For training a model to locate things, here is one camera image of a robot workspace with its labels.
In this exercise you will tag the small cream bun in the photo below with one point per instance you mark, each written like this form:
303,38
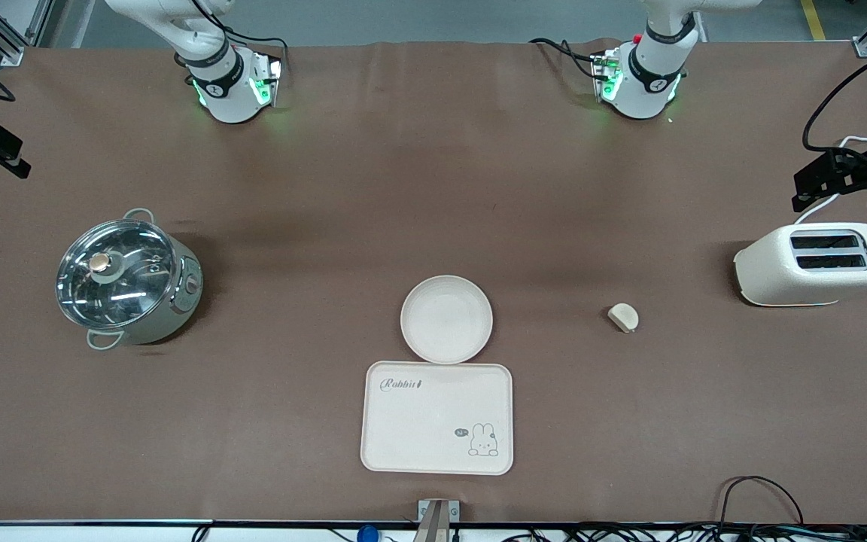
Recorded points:
623,317

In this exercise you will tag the round cream plate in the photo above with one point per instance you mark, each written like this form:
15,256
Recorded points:
446,318

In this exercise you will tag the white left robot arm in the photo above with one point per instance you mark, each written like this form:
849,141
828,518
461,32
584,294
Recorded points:
648,75

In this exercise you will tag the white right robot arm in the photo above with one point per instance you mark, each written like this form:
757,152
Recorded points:
223,83

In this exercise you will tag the cream rabbit print tray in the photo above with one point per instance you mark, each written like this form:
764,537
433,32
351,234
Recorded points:
433,421

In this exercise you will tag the cream two-slot toaster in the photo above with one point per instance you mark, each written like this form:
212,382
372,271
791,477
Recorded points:
810,278

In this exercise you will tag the glass pot lid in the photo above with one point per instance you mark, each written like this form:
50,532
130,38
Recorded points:
114,275

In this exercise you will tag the steel electric cooking pot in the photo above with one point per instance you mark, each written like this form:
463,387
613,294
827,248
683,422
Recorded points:
177,301

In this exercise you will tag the brown table cover mat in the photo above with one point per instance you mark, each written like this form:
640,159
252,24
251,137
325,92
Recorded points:
433,188

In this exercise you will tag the blue round knob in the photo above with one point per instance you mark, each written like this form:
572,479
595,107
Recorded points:
367,534

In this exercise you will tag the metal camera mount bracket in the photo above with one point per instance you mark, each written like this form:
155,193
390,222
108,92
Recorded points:
438,521

